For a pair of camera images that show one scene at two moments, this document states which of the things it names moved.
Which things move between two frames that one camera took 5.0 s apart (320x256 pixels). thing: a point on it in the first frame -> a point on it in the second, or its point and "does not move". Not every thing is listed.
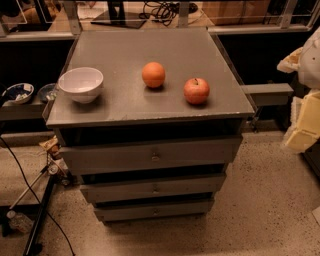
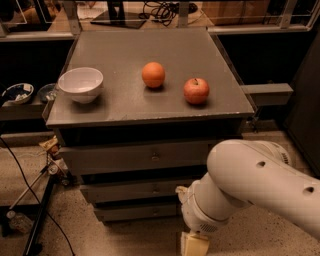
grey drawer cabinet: (149, 120) does not move
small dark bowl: (47, 92) does not move
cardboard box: (237, 12) does not move
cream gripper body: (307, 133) -> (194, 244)
